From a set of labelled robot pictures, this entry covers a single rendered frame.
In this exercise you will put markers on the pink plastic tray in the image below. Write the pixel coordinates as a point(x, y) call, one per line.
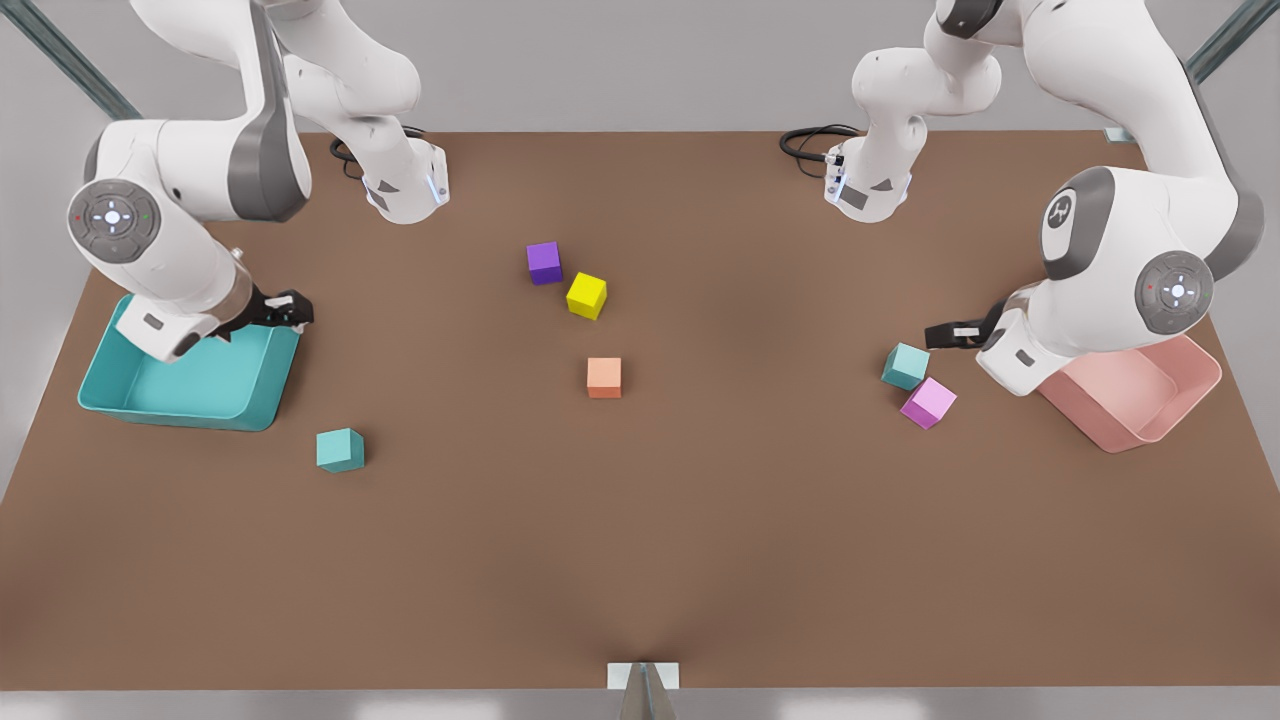
point(1140, 395)

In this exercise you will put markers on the teal plastic tray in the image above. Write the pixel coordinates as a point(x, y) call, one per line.
point(200, 385)

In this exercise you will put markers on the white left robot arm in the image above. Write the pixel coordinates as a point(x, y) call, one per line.
point(1130, 250)

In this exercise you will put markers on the yellow cube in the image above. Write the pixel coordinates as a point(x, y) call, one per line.
point(586, 296)

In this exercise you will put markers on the teal blue cube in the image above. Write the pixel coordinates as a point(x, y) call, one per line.
point(340, 450)
point(905, 366)

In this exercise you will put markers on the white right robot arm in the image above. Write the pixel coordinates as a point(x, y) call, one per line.
point(190, 170)

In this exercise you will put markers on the dark purple cube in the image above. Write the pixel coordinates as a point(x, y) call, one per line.
point(544, 263)

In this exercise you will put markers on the orange cube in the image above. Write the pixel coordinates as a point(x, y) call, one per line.
point(604, 378)

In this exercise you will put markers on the light pink-purple cube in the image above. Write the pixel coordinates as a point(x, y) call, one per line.
point(928, 403)

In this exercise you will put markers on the silver frame post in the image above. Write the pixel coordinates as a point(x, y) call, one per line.
point(643, 695)
point(1215, 45)
point(70, 60)

